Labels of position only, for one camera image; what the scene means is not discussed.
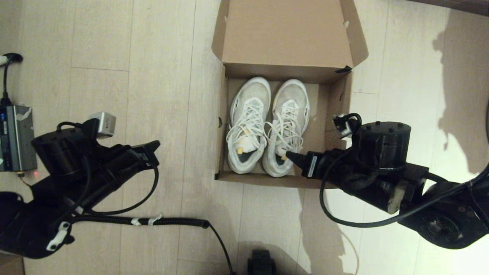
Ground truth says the white mesh lace-up sneaker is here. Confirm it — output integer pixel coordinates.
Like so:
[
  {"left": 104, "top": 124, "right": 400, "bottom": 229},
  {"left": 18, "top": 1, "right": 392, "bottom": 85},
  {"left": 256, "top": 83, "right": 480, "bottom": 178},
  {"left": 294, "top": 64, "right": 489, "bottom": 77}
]
[
  {"left": 262, "top": 78, "right": 311, "bottom": 178},
  {"left": 226, "top": 76, "right": 272, "bottom": 174}
]

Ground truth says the brown cardboard shoe box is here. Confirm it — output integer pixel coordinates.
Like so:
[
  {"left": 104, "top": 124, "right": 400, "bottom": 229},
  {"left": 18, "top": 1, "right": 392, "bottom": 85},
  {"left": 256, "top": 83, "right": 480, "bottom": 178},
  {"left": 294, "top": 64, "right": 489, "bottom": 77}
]
[{"left": 211, "top": 0, "right": 369, "bottom": 188}]

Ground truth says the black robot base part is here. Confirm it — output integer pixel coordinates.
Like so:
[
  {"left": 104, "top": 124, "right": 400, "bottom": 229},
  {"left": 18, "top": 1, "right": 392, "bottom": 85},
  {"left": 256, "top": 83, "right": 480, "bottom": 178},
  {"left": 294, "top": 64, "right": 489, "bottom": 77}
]
[{"left": 247, "top": 250, "right": 277, "bottom": 275}]

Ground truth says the grey power supply unit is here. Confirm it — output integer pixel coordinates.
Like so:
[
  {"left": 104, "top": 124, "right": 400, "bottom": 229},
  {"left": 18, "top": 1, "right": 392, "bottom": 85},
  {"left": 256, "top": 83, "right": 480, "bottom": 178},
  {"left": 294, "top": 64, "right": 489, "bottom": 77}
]
[{"left": 0, "top": 105, "right": 38, "bottom": 172}]

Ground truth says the printed brown cardboard carton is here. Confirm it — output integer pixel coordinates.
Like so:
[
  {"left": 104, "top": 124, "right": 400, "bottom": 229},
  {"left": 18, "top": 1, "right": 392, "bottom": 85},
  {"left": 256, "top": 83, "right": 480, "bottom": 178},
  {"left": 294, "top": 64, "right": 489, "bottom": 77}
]
[{"left": 0, "top": 256, "right": 24, "bottom": 275}]

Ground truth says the dark wooden furniture edge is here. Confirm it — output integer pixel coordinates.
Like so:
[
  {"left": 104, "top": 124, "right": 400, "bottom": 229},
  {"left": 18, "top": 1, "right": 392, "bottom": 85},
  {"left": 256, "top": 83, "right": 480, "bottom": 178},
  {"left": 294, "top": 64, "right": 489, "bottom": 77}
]
[{"left": 409, "top": 0, "right": 489, "bottom": 16}]

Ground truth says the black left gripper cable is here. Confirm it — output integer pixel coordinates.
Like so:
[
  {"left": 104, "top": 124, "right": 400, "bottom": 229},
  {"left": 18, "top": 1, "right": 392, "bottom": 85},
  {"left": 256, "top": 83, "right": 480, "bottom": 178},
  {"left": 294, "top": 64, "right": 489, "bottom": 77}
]
[{"left": 76, "top": 166, "right": 159, "bottom": 215}]

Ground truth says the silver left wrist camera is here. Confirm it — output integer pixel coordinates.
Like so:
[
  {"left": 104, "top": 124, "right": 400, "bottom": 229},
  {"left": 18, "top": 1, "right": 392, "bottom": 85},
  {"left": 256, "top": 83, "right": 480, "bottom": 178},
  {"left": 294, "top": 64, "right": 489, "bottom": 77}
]
[{"left": 89, "top": 112, "right": 117, "bottom": 139}]

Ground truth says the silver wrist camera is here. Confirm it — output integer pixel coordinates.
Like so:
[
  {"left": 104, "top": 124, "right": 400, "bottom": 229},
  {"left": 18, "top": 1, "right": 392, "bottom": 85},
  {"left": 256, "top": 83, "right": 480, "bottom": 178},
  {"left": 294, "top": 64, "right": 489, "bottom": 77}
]
[
  {"left": 89, "top": 112, "right": 117, "bottom": 139},
  {"left": 333, "top": 113, "right": 362, "bottom": 138}
]

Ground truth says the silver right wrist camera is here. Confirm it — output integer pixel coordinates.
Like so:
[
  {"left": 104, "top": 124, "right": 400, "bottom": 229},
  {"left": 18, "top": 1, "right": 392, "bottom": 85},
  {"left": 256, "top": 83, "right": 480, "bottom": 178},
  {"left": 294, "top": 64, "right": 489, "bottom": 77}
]
[{"left": 333, "top": 113, "right": 362, "bottom": 138}]

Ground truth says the black coiled cable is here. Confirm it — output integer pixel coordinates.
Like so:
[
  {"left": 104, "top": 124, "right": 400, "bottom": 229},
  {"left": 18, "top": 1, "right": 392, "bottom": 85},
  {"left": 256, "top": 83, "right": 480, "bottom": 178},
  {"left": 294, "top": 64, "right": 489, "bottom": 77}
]
[{"left": 69, "top": 215, "right": 235, "bottom": 275}]

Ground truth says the black plug cable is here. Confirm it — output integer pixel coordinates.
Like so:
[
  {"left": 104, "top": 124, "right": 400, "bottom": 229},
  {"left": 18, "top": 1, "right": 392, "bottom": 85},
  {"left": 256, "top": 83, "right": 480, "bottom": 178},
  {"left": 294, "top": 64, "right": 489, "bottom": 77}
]
[{"left": 0, "top": 53, "right": 23, "bottom": 107}]

